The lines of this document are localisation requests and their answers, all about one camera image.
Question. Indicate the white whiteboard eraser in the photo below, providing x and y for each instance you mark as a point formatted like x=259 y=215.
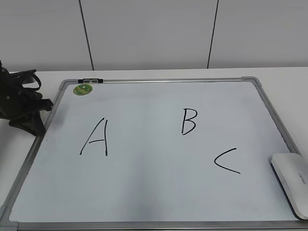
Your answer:
x=292 y=172

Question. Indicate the green round magnet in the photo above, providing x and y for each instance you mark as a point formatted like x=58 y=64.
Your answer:
x=82 y=89

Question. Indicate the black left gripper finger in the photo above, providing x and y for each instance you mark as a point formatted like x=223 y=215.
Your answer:
x=31 y=123
x=44 y=104

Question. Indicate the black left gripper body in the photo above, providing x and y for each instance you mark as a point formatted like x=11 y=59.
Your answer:
x=17 y=91

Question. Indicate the black marker clip holder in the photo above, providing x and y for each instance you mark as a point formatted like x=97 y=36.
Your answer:
x=90 y=81

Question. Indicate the white board with grey frame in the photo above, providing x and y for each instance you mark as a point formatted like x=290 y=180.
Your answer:
x=155 y=154

